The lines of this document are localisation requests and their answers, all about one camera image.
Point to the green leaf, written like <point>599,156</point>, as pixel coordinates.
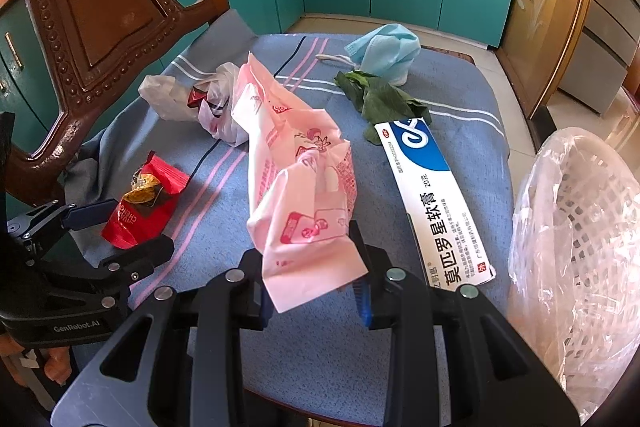
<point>380,102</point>

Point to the red snack wrapper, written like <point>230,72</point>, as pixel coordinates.
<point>135,222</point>

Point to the person's left hand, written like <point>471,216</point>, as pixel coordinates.
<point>57,364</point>

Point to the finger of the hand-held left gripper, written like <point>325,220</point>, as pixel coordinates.
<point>150,249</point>
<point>90,214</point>

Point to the wood framed glass door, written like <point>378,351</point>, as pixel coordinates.
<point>545,7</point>

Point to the silver refrigerator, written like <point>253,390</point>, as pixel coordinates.
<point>605,32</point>

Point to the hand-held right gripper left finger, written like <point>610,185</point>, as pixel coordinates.
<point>252,297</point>

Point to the white plastic bag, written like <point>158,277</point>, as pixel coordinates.
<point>165,97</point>

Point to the carved wooden chair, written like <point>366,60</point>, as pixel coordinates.
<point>115,7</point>

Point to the blue striped cloth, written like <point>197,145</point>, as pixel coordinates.
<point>215,217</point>

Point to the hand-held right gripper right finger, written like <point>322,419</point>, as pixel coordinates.
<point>361,307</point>

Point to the white blue ointment box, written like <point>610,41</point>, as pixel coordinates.
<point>430,197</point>

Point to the white plastic waste basket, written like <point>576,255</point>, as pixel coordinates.
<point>580,227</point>

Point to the pink printed plastic bag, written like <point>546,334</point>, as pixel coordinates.
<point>300,167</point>

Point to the blue face mask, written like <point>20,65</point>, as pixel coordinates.
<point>385,52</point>

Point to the small dark red wrapper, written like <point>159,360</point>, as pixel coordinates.
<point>199,98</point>

